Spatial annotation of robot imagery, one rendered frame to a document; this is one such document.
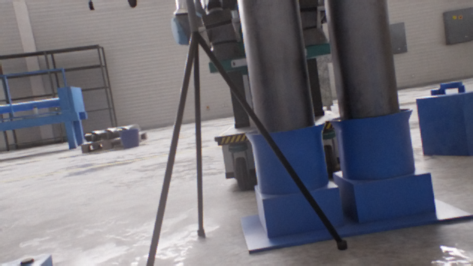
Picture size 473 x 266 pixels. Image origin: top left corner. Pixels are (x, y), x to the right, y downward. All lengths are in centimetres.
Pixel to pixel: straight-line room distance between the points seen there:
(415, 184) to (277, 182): 47
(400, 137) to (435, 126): 126
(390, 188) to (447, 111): 126
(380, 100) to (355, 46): 21
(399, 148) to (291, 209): 43
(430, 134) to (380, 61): 134
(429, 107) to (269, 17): 156
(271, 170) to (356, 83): 43
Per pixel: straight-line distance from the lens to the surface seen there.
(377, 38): 176
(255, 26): 170
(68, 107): 1009
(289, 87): 167
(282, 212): 168
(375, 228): 168
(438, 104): 298
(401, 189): 178
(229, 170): 278
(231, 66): 262
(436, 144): 304
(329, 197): 170
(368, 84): 174
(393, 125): 175
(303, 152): 167
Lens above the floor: 50
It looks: 4 degrees down
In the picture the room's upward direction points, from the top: 9 degrees counter-clockwise
